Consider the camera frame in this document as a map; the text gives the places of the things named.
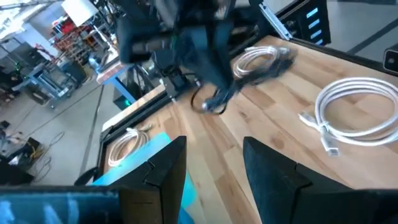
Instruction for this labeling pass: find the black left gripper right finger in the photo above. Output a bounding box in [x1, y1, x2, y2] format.
[243, 136, 354, 224]

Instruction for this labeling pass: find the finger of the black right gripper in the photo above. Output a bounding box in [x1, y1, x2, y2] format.
[217, 73, 237, 94]
[205, 76, 222, 97]

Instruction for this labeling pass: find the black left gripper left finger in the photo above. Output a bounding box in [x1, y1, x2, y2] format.
[108, 136, 188, 224]

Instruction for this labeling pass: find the black USB cable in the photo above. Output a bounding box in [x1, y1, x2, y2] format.
[190, 82, 239, 115]

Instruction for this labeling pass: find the white usb cable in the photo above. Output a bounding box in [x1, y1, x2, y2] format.
[298, 77, 398, 157]
[232, 45, 282, 79]
[107, 123, 154, 168]

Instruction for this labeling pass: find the black cable tie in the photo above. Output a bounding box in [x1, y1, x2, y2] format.
[236, 46, 298, 90]

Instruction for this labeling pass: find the teal translucent plastic bin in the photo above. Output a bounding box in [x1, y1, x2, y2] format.
[92, 132, 197, 224]

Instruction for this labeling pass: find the black box with blue lights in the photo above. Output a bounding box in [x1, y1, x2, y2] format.
[276, 0, 332, 47]

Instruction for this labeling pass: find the shelf with red bins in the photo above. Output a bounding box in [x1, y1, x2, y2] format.
[51, 17, 108, 65]

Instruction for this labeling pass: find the white board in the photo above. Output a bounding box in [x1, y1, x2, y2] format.
[61, 0, 100, 27]

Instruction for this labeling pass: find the black equipment box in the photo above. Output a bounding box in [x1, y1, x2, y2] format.
[0, 136, 43, 186]

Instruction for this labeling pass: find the blue metal cart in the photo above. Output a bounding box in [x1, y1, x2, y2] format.
[12, 60, 80, 103]

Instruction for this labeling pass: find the small black device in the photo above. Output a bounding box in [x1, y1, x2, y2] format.
[382, 43, 398, 74]

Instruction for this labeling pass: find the silver metal bracket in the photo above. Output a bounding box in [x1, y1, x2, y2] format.
[258, 2, 294, 41]

